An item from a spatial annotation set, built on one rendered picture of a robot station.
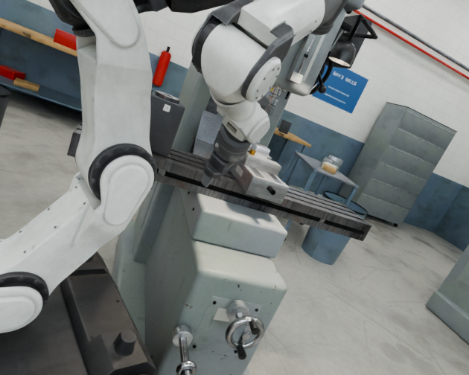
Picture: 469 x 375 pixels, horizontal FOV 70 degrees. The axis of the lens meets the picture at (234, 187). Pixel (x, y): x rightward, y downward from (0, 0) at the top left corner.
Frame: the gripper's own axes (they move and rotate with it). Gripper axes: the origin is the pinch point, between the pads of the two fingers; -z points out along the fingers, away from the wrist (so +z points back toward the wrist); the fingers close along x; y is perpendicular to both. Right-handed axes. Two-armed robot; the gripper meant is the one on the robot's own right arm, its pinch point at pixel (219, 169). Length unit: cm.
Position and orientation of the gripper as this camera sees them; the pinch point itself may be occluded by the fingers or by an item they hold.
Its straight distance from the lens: 98.4
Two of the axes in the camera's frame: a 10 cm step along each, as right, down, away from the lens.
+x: 6.3, -5.6, 5.4
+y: -7.2, -6.8, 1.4
